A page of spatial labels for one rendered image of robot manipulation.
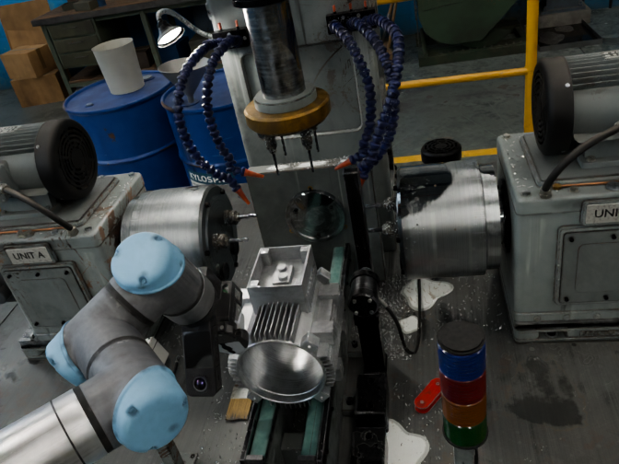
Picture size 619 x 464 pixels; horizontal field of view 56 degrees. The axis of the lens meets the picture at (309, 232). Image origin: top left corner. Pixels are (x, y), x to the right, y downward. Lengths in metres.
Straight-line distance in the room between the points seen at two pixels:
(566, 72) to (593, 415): 0.63
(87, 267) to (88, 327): 0.69
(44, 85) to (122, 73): 3.72
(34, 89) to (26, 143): 5.60
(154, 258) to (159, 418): 0.18
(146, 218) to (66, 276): 0.23
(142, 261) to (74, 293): 0.76
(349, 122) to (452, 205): 0.39
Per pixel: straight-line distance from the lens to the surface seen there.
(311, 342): 0.98
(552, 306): 1.31
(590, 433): 1.22
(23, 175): 1.42
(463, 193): 1.19
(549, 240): 1.20
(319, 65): 1.40
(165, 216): 1.32
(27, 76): 6.97
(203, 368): 0.85
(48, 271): 1.44
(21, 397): 1.60
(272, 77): 1.18
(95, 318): 0.72
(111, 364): 0.65
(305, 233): 1.45
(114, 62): 3.25
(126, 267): 0.70
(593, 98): 1.17
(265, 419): 1.12
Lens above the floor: 1.76
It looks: 33 degrees down
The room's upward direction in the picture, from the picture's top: 12 degrees counter-clockwise
